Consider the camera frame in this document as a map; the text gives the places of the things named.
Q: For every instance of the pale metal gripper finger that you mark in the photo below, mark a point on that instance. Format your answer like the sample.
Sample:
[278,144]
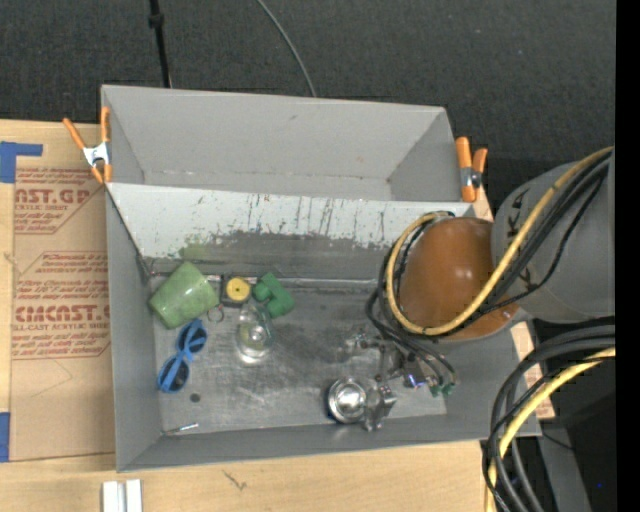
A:
[381,407]
[362,342]

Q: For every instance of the shiny silver metal bowl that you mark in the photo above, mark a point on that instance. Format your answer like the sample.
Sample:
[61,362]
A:
[346,400]

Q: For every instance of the green toy block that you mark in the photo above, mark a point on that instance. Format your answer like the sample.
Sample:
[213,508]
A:
[275,297]

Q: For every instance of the clear glass thing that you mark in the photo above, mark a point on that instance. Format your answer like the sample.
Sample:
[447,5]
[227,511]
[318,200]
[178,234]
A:
[254,337]

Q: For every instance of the yellow disc on black base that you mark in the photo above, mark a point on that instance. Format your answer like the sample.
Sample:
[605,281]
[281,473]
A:
[236,289]

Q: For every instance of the green cup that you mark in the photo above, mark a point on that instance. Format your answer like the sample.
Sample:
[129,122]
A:
[184,295]

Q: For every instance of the blue sunglasses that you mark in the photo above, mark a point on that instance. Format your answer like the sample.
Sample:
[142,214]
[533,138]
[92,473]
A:
[175,372]

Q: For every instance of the small metal nail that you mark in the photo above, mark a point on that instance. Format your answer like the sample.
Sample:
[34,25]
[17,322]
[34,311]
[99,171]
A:
[181,428]

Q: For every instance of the grey metal bin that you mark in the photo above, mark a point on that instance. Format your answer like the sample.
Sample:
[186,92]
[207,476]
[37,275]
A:
[300,145]

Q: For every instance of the brown cardboard board red print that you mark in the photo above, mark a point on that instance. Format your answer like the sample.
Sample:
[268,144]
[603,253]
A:
[55,390]

